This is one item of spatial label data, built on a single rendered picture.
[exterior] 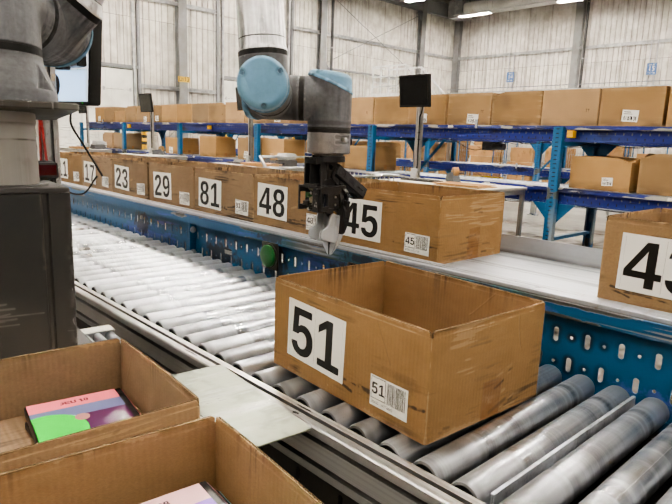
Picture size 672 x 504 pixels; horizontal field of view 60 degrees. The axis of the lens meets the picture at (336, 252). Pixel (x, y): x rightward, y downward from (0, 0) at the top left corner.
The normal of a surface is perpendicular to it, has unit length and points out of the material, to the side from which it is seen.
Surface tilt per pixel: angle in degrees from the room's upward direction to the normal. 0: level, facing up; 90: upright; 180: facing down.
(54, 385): 89
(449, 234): 90
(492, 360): 91
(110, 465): 90
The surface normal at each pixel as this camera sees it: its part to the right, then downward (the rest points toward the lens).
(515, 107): -0.72, 0.11
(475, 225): 0.68, 0.18
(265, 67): 0.02, 0.22
